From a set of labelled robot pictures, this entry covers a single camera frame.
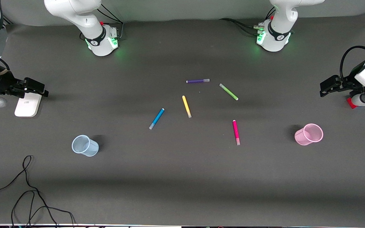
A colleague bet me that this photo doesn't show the pink marker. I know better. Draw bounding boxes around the pink marker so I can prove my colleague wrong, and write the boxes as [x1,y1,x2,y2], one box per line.
[232,120,241,146]

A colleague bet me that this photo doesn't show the blue marker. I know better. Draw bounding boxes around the blue marker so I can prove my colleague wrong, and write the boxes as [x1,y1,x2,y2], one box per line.
[149,108,165,130]

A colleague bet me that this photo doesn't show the white stand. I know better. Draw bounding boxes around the white stand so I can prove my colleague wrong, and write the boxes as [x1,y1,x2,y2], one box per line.
[14,92,42,118]

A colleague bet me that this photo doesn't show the pink mesh cup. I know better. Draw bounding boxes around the pink mesh cup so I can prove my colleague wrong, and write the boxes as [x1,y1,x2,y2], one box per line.
[294,123,324,146]

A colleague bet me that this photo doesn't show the blue mesh cup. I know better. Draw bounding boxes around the blue mesh cup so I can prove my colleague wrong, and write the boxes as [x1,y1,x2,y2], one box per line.
[72,135,99,157]

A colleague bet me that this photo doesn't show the green marker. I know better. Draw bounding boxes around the green marker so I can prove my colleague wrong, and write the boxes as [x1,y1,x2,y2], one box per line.
[219,83,239,101]

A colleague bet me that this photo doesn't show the yellow marker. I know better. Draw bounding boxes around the yellow marker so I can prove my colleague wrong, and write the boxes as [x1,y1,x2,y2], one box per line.
[182,95,192,118]

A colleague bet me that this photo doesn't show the dark gray table cover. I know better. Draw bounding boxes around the dark gray table cover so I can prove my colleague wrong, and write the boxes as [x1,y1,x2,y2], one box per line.
[0,13,365,227]

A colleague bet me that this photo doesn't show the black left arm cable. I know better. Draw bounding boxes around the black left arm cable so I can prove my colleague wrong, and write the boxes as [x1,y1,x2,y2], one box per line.
[340,46,365,80]

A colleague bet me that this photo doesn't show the thin black loose cable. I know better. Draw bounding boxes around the thin black loose cable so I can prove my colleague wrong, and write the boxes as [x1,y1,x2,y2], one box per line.
[11,190,76,228]
[0,155,59,228]

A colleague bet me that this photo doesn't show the black right base cables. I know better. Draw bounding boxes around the black right base cables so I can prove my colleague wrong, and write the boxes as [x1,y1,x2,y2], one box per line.
[96,4,125,40]

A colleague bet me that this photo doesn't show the black base cables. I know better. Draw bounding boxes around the black base cables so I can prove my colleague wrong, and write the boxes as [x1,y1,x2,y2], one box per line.
[219,8,277,35]
[96,4,125,40]

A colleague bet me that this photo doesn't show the black left base cables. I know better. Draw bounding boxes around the black left base cables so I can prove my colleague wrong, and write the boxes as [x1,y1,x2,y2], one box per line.
[219,8,277,35]

